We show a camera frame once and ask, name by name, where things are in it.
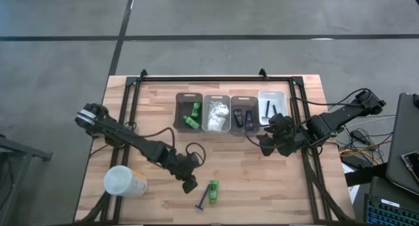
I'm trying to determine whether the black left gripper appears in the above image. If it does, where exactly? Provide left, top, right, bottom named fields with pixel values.
left=168, top=151, right=202, bottom=195

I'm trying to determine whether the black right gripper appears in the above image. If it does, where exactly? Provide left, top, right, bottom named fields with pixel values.
left=255, top=113, right=311, bottom=157

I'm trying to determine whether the dark blue squeeze tube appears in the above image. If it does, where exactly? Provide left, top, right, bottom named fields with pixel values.
left=232, top=108, right=245, bottom=129
left=244, top=109, right=255, bottom=128

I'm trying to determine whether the clear bag with black writing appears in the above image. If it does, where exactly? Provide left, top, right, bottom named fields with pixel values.
left=206, top=114, right=228, bottom=132

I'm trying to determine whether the clear plastic bag of cotton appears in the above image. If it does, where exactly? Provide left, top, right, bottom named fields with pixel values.
left=209, top=100, right=230, bottom=117

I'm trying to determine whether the green plastic bottle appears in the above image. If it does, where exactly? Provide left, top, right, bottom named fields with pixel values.
left=191, top=102, right=202, bottom=120
left=182, top=115, right=201, bottom=130
left=208, top=179, right=220, bottom=206

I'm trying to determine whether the blue disposable razor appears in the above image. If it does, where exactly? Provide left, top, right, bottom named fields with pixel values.
left=194, top=183, right=211, bottom=212

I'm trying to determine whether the white plastic bin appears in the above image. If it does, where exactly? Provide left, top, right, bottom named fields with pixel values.
left=257, top=89, right=289, bottom=126

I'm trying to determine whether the dark grey plastic bin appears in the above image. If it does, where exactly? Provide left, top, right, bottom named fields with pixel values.
left=230, top=95, right=261, bottom=136
left=173, top=92, right=204, bottom=134

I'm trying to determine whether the white cylindrical tub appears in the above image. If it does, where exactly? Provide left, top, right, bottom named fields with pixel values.
left=103, top=164, right=149, bottom=198

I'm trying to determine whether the pale translucent plastic bin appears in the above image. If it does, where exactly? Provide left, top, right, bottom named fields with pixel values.
left=201, top=94, right=232, bottom=133

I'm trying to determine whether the black power adapter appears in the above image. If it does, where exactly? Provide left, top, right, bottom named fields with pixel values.
left=349, top=128, right=370, bottom=145

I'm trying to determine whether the grey laptop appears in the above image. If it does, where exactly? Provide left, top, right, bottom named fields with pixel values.
left=385, top=92, right=419, bottom=197

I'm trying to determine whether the backlit black keyboard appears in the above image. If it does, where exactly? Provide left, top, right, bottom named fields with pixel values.
left=363, top=193, right=419, bottom=226

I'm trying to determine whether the black smartphone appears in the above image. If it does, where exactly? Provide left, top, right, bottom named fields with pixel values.
left=400, top=150, right=419, bottom=185

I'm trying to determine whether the grey metal floor stand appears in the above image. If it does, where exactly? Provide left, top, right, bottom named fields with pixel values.
left=0, top=133, right=54, bottom=226

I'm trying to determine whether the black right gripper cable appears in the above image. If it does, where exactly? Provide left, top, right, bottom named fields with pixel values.
left=243, top=122, right=274, bottom=152

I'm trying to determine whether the black metal rig frame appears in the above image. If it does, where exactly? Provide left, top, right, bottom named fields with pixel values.
left=74, top=67, right=356, bottom=226

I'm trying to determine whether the yellow cable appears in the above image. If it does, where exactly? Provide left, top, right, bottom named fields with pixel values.
left=338, top=148, right=376, bottom=166

